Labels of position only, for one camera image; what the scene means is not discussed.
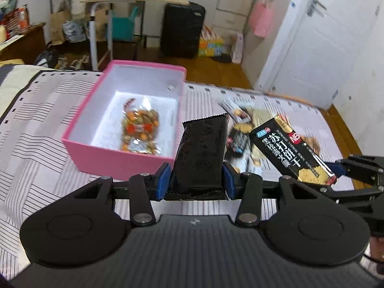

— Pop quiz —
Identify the white slim box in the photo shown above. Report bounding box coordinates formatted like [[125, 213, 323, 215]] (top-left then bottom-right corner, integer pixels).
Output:
[[230, 32, 244, 65]]

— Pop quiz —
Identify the metal door handle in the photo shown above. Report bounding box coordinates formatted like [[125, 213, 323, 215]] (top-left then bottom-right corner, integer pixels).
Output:
[[306, 0, 327, 18]]

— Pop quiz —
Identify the clear mixed nut packet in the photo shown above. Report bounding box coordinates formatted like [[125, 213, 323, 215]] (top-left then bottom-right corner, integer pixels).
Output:
[[120, 95, 161, 156]]

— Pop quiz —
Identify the white wardrobe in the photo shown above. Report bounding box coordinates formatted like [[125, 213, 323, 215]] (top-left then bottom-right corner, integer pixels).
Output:
[[207, 0, 262, 36]]

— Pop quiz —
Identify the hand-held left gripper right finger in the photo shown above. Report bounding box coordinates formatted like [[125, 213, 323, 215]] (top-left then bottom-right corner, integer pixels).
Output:
[[222, 162, 325, 228]]

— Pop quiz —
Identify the pink cardboard box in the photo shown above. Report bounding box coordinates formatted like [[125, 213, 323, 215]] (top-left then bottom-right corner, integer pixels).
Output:
[[61, 60, 187, 177]]

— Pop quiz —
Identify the red packaging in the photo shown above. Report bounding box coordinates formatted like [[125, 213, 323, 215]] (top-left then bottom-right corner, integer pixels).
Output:
[[5, 7, 31, 36]]

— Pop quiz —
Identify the striped bed sheet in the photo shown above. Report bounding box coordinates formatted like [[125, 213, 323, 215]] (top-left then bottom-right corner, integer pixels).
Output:
[[0, 64, 371, 279]]

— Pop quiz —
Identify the white plastic bag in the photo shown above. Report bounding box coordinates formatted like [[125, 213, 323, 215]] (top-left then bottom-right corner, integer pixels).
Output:
[[62, 20, 88, 43]]

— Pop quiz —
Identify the pink hanging bag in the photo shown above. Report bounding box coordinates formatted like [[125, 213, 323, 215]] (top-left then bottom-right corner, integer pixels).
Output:
[[248, 2, 276, 38]]

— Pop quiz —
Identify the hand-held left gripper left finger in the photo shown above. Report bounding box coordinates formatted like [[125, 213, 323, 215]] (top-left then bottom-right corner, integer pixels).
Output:
[[72, 162, 172, 228]]

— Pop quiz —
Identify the wooden nightstand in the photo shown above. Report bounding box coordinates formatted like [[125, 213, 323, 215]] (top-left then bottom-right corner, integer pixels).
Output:
[[0, 22, 48, 64]]

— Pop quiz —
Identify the black suitcase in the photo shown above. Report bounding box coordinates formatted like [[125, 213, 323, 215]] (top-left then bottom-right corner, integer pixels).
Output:
[[160, 2, 206, 60]]

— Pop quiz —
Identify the brown paper bag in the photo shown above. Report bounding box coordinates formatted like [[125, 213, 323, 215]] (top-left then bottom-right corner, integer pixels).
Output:
[[49, 9, 73, 45]]

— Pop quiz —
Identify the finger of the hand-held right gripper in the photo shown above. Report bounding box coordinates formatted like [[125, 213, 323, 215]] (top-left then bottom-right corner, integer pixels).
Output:
[[319, 185, 384, 209], [326, 154, 384, 187]]

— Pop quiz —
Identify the white door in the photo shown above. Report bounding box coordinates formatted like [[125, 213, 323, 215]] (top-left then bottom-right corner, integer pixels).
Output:
[[256, 0, 357, 110]]

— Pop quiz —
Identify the teal shopping bag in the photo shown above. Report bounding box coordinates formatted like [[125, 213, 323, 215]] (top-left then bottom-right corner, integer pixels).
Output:
[[106, 6, 139, 42]]

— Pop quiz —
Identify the black cracker box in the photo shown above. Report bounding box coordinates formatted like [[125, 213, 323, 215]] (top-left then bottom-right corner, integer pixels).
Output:
[[249, 114, 338, 185]]

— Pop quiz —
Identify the dark backpack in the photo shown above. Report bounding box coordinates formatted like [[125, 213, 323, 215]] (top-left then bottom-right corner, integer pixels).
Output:
[[34, 49, 60, 68]]

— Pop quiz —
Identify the cracker print snack packet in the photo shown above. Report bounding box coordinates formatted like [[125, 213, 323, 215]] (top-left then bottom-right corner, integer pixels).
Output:
[[224, 108, 324, 175]]

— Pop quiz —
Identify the pair of shoes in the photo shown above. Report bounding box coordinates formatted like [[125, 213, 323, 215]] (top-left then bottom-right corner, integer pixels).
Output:
[[56, 54, 91, 70]]

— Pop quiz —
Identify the colourful gift bag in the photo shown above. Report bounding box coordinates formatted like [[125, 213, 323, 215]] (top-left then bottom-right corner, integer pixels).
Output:
[[197, 26, 225, 58]]

